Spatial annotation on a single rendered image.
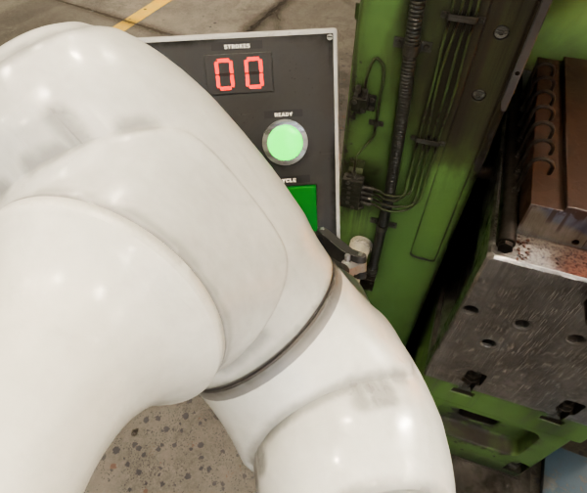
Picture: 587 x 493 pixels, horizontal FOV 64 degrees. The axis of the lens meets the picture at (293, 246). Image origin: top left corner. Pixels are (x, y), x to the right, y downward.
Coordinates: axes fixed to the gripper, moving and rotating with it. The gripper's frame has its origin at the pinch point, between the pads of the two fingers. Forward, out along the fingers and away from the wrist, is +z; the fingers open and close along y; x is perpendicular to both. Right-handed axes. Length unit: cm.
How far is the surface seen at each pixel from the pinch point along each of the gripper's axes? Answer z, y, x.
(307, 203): 4.6, 2.5, 1.6
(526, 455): 32, 60, -78
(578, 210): 4.8, 40.9, -2.4
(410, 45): 17.9, 19.9, 20.4
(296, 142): 5.0, 1.5, 9.7
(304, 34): 5.4, 3.0, 22.1
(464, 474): 42, 49, -94
